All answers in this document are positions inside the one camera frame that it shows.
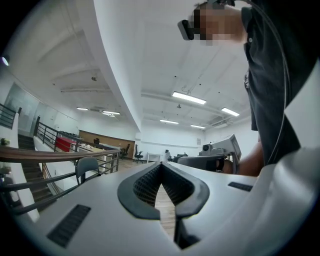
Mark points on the dark staircase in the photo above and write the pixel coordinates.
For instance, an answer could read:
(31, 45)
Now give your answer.
(27, 142)

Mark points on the small white table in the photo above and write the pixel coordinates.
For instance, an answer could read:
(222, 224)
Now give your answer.
(155, 155)

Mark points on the red cabinet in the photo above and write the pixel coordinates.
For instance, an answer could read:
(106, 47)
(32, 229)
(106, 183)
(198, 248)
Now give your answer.
(63, 144)

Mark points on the round ceiling fixture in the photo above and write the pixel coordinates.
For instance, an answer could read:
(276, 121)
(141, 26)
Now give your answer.
(179, 106)
(94, 78)

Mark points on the wooden handrail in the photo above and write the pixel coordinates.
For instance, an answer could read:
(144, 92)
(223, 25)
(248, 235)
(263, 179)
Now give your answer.
(37, 153)

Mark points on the black metal railing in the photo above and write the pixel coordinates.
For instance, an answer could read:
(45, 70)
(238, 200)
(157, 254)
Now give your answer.
(45, 131)
(7, 117)

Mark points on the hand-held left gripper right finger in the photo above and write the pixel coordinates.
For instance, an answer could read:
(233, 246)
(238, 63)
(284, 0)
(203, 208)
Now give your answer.
(220, 207)

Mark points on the person's head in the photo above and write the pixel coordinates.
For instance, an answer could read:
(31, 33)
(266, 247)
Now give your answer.
(220, 25)

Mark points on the ceiling air vent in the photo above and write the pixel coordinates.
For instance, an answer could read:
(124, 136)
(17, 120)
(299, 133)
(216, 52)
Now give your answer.
(98, 109)

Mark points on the person's black shirt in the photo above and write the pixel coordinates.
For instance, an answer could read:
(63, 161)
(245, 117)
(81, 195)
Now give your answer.
(270, 87)

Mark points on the small green plant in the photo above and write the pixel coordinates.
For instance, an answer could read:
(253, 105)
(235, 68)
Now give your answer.
(4, 141)

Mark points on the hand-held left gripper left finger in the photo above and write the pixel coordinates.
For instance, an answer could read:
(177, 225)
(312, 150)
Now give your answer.
(95, 212)

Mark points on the black office chair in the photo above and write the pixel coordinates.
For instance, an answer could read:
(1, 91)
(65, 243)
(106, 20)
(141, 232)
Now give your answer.
(125, 151)
(96, 141)
(138, 153)
(168, 154)

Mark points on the black head-worn camera rig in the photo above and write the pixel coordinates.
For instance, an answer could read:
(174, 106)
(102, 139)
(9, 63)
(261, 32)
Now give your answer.
(186, 30)

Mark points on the rectangular ceiling light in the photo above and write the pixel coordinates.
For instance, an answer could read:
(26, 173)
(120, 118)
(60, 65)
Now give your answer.
(197, 126)
(230, 111)
(169, 121)
(111, 112)
(82, 109)
(187, 97)

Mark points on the black metal balustrade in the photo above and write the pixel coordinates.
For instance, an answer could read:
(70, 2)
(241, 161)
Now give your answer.
(117, 161)

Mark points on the dome pendant lamp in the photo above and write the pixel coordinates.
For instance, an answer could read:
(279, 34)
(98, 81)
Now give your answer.
(5, 60)

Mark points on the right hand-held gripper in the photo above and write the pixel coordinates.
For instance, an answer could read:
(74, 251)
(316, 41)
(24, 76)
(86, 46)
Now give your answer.
(228, 147)

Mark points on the wall poster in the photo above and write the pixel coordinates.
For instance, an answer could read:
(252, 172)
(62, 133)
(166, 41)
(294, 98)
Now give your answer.
(199, 141)

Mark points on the person's right forearm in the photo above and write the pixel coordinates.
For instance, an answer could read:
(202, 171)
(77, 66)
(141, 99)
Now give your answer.
(252, 162)

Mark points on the glass partition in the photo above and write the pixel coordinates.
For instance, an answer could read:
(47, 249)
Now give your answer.
(22, 107)

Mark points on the long white desk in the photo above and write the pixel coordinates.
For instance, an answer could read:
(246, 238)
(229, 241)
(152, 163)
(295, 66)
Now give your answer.
(95, 150)

